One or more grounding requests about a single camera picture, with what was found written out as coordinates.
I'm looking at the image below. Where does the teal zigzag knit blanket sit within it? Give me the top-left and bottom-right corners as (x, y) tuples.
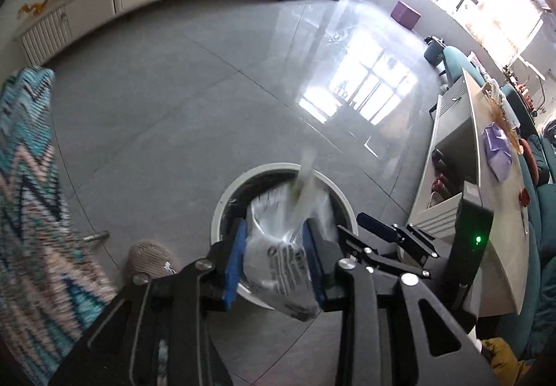
(0, 67), (168, 386)

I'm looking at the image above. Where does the purple plastic bag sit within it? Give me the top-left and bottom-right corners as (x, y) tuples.
(483, 123), (515, 183)

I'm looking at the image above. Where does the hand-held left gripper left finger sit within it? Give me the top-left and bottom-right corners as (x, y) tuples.
(48, 216), (249, 386)

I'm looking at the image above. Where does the beige knit slipper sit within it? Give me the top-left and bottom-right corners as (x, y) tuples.
(128, 239), (181, 282)

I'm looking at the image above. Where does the white coffee table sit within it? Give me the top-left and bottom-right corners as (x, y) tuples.
(408, 67), (538, 318)

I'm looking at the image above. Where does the purple cube stool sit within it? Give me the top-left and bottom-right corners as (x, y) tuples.
(391, 0), (422, 30)

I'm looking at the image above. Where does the teal chair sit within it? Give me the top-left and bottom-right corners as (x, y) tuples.
(441, 46), (475, 88)

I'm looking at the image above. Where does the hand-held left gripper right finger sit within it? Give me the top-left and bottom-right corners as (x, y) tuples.
(302, 216), (500, 386)

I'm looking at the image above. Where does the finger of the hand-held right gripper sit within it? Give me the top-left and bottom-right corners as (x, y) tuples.
(336, 224), (435, 280)
(356, 212), (441, 258)

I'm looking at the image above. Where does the teal sofa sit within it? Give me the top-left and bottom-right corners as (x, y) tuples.
(499, 82), (556, 363)

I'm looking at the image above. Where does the clear printed plastic packet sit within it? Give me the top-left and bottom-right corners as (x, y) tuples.
(242, 147), (340, 322)

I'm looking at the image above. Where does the dark grey bucket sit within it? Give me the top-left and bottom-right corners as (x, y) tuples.
(423, 36), (444, 65)

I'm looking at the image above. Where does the white round waste bin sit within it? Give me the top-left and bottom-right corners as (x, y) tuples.
(210, 162), (359, 311)

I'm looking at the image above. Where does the yellow cloth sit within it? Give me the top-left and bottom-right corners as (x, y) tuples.
(480, 337), (536, 386)

